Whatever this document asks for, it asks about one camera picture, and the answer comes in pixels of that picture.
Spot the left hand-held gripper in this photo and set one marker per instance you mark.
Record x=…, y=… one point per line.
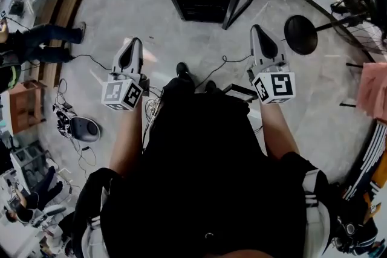
x=121, y=93

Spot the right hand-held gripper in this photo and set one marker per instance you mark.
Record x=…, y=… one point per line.
x=278, y=86

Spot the person's left forearm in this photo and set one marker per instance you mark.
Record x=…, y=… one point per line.
x=127, y=142

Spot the person's right forearm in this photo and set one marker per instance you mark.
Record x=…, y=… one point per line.
x=276, y=133

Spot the black standing fan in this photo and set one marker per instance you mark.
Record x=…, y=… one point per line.
x=300, y=34

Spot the person's left shoe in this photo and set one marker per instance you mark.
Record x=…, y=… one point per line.
x=182, y=69

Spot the person's shoe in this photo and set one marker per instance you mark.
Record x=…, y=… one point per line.
x=210, y=85
x=182, y=69

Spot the person's right shoe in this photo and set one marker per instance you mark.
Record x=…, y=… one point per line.
x=210, y=85

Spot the curved wooden platform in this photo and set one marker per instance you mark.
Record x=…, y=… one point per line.
x=63, y=27

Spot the grey round helmet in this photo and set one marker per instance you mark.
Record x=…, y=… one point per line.
x=86, y=129

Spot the chair with pink cloth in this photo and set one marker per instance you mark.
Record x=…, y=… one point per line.
x=373, y=90

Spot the reddish wooden crate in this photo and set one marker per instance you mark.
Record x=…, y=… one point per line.
x=25, y=105

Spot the person's torso in black shirt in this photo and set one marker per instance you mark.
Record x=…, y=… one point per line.
x=205, y=175

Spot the black white striped cloth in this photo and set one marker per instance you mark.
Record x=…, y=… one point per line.
x=366, y=160

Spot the white shelf rack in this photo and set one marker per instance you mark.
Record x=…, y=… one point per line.
x=28, y=166

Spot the orange cushion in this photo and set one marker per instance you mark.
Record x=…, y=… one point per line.
x=379, y=172

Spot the black backpack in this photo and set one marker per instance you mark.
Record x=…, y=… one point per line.
x=353, y=234

